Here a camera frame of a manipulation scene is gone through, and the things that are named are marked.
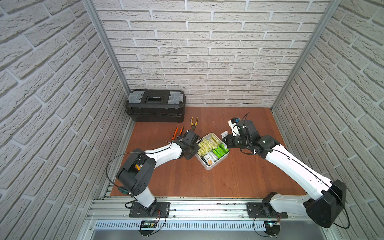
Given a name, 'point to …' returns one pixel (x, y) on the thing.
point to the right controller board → (272, 228)
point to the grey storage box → (218, 161)
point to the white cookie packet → (210, 158)
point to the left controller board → (147, 224)
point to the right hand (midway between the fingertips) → (225, 139)
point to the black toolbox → (162, 105)
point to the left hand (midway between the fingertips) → (200, 147)
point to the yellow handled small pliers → (193, 126)
